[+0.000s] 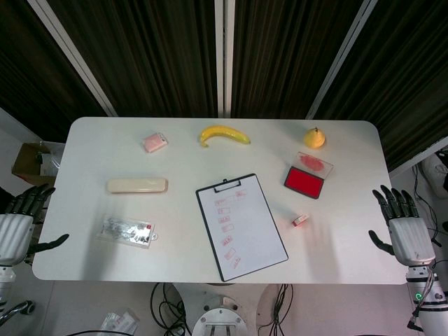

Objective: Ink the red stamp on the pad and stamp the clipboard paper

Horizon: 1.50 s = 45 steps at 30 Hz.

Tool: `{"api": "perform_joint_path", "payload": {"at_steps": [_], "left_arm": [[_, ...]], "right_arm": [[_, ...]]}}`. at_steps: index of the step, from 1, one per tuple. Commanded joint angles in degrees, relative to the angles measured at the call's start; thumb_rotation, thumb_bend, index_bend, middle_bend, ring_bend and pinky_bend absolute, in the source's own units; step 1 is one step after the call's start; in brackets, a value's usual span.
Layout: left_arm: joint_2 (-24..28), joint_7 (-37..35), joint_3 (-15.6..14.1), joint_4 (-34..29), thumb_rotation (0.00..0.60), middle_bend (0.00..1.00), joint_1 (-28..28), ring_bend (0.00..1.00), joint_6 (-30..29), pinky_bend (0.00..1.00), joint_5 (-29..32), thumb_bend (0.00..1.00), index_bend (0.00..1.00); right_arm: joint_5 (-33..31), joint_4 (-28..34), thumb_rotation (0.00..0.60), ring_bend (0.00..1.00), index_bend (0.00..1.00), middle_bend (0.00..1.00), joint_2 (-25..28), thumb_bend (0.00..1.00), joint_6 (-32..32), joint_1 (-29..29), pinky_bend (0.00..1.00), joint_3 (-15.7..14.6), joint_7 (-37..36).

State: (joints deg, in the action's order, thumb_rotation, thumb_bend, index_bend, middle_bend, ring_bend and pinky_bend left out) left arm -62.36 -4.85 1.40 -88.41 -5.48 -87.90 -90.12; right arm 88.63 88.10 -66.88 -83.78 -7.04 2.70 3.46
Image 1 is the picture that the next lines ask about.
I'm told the clear ink pad lid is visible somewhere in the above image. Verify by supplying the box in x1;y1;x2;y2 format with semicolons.
293;150;334;180

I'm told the yellow pear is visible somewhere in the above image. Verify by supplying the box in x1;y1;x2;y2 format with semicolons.
302;127;326;150

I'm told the black floor cable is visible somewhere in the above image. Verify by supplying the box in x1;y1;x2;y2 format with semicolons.
150;282;186;336
258;283;295;336
412;164;442;248

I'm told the white metal frame post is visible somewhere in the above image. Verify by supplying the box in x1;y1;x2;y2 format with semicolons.
213;0;235;118
304;0;381;120
27;0;118;117

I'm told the white packets stack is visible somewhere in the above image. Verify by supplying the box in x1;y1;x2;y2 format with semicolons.
101;309;141;335

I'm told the brown cardboard box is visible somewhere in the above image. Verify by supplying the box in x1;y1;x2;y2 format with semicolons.
12;141;66;186

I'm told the yellow banana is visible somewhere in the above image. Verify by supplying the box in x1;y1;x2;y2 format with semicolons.
199;125;252;150

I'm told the white stamped paper sheet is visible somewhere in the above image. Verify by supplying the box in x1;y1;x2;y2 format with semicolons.
197;174;288;281

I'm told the white metal frame beam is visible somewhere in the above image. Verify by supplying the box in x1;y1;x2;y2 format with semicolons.
388;139;448;179

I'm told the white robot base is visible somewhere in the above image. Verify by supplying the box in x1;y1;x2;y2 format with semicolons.
174;283;277;336

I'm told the pink tissue pack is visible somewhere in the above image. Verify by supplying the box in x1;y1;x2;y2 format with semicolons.
142;131;169;154

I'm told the white rounded plastic object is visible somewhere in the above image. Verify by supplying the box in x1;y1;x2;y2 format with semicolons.
419;150;448;188

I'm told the black pleated curtain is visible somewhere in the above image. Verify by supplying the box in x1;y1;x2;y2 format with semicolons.
45;0;225;118
313;0;448;172
0;0;108;143
230;0;365;119

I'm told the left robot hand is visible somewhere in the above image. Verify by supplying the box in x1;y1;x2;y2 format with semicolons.
0;185;70;267

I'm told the red ink pad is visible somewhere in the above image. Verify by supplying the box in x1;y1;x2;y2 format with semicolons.
282;166;323;200

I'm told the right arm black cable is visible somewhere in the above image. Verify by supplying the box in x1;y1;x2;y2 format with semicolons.
407;267;442;332

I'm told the clear ruler set pack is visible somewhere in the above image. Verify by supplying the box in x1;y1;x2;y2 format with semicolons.
96;215;160;250

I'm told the small clear red stamp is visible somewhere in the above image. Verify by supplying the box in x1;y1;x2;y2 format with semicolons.
291;213;312;228

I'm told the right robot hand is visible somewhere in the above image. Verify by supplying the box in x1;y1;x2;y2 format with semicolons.
368;184;438;269

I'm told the grey metal bar with wheel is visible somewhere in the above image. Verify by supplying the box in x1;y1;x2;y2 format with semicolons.
0;300;36;323

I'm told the black clipboard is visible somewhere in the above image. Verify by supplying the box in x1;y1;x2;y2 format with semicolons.
195;173;290;283

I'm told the beige pencil case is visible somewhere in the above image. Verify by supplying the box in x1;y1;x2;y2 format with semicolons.
106;177;169;195

